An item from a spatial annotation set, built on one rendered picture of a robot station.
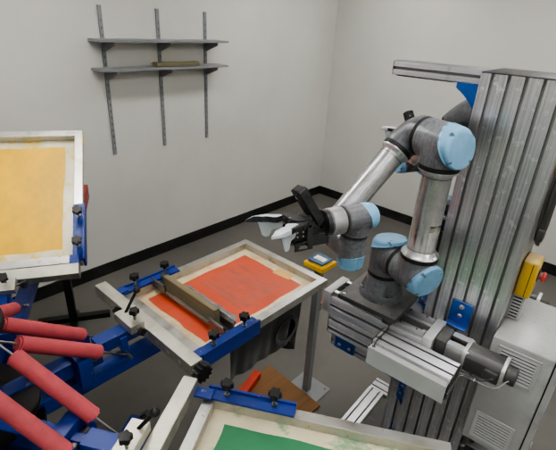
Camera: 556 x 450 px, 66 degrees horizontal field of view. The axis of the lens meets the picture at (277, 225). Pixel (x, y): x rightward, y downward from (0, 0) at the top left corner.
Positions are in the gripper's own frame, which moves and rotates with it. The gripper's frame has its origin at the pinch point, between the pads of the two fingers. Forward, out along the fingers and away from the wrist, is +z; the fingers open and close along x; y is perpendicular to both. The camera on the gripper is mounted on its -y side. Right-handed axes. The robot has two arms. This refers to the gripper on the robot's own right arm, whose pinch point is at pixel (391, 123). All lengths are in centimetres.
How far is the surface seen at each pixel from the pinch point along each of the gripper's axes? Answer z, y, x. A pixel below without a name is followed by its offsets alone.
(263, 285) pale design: -17, 61, -86
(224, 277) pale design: -3, 59, -101
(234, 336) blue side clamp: -53, 52, -113
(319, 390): -10, 161, -53
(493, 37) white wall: 137, -12, 221
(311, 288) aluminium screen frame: -32, 60, -67
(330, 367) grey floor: 6, 164, -36
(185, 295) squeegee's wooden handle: -24, 47, -124
